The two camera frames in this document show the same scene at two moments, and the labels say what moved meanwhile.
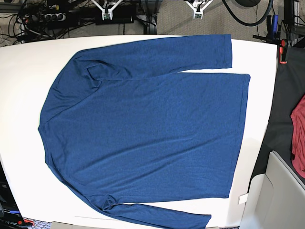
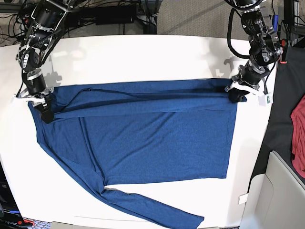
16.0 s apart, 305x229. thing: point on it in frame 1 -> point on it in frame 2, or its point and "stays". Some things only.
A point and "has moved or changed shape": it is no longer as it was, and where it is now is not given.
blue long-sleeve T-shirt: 126,123 has moved or changed shape
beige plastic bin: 276,199 stays
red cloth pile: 298,117 stays
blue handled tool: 275,24 stays
